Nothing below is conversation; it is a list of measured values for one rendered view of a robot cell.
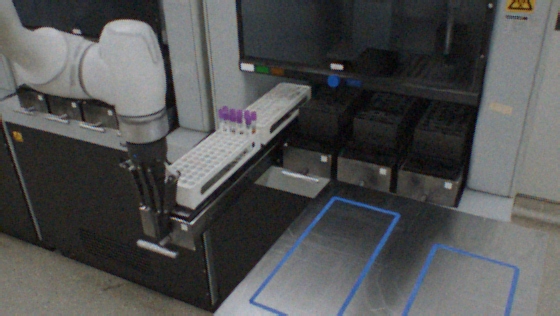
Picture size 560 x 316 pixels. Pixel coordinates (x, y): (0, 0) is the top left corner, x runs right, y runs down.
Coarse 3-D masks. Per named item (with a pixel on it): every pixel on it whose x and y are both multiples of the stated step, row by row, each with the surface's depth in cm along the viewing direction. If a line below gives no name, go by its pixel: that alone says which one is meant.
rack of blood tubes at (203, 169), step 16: (208, 144) 124; (224, 144) 123; (240, 144) 123; (256, 144) 129; (192, 160) 117; (208, 160) 117; (224, 160) 117; (240, 160) 124; (192, 176) 111; (208, 176) 112; (224, 176) 118; (192, 192) 108; (208, 192) 113; (192, 208) 109
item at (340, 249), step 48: (336, 192) 112; (384, 192) 112; (288, 240) 98; (336, 240) 98; (384, 240) 97; (432, 240) 97; (480, 240) 97; (528, 240) 96; (240, 288) 88; (288, 288) 87; (336, 288) 87; (384, 288) 87; (432, 288) 86; (480, 288) 86; (528, 288) 86
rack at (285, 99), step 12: (288, 84) 156; (264, 96) 148; (276, 96) 148; (288, 96) 149; (300, 96) 148; (252, 108) 142; (264, 108) 141; (276, 108) 141; (288, 108) 142; (264, 120) 135; (276, 120) 137; (288, 120) 144; (264, 132) 132; (276, 132) 138; (264, 144) 134
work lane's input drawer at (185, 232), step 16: (288, 128) 143; (272, 144) 136; (256, 160) 129; (272, 160) 135; (240, 176) 122; (256, 176) 129; (224, 192) 116; (240, 192) 123; (144, 208) 112; (176, 208) 109; (208, 208) 111; (224, 208) 117; (144, 224) 113; (176, 224) 108; (192, 224) 107; (208, 224) 112; (176, 240) 111; (192, 240) 108; (176, 256) 107
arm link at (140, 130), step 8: (160, 112) 94; (120, 120) 93; (128, 120) 92; (136, 120) 92; (144, 120) 92; (152, 120) 93; (160, 120) 94; (120, 128) 94; (128, 128) 93; (136, 128) 92; (144, 128) 93; (152, 128) 93; (160, 128) 95; (168, 128) 98; (128, 136) 94; (136, 136) 93; (144, 136) 93; (152, 136) 94; (160, 136) 95
